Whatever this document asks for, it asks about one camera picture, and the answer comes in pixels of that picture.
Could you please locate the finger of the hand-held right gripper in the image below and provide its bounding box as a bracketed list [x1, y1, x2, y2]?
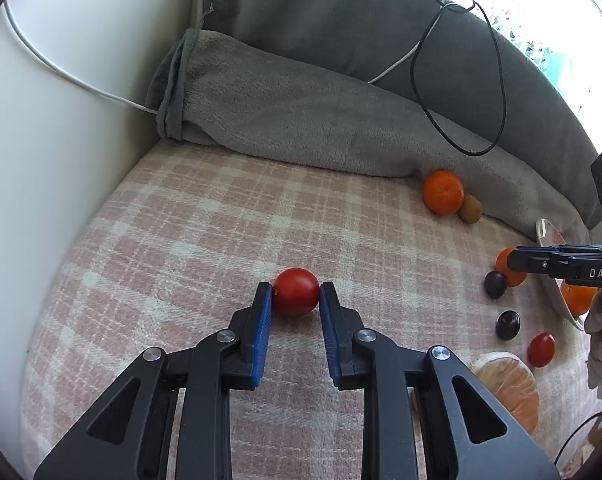
[508, 249, 582, 282]
[517, 243, 602, 257]

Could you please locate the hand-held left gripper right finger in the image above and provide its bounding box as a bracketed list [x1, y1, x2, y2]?
[319, 281, 562, 480]

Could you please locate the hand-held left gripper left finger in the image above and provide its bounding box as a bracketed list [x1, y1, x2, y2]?
[33, 281, 274, 480]

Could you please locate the small smooth mandarin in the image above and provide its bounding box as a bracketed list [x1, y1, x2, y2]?
[495, 247, 529, 288]

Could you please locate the floral white plate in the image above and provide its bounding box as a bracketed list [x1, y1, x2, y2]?
[534, 217, 598, 332]

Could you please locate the red cherry tomato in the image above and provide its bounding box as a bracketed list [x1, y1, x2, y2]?
[272, 267, 321, 317]

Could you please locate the dark purple plum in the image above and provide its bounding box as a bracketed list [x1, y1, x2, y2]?
[496, 310, 522, 340]
[483, 270, 508, 301]

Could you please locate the brown kiwi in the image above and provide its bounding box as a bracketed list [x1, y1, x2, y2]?
[457, 194, 484, 225]

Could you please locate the small red tomato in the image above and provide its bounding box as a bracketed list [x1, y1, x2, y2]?
[527, 332, 557, 369]

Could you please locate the large bumpy mandarin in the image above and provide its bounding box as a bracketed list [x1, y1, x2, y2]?
[423, 169, 466, 217]

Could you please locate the large glossy orange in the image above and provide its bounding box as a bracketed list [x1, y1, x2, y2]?
[560, 281, 600, 317]

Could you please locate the teal bottle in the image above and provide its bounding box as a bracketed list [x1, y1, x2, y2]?
[548, 51, 576, 88]

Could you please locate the light grey folded blanket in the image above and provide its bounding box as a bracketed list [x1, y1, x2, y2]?
[147, 29, 589, 241]

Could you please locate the dark grey blanket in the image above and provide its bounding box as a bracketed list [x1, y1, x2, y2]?
[191, 0, 602, 233]

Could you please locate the thin black cable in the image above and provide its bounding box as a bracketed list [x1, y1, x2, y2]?
[553, 411, 602, 467]

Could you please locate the long black cable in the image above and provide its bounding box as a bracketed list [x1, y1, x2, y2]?
[391, 0, 508, 157]

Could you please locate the white cable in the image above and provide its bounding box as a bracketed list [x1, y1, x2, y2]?
[3, 0, 432, 114]

